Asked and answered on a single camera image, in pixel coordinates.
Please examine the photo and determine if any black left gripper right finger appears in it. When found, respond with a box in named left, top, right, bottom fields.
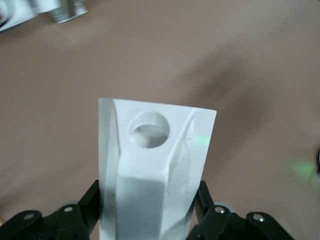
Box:
left=189, top=179, right=299, bottom=240

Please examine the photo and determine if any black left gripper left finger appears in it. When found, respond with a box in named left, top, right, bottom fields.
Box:
left=0, top=178, right=101, bottom=240

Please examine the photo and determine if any white faceted cup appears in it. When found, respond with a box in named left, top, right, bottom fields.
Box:
left=97, top=97, right=217, bottom=240

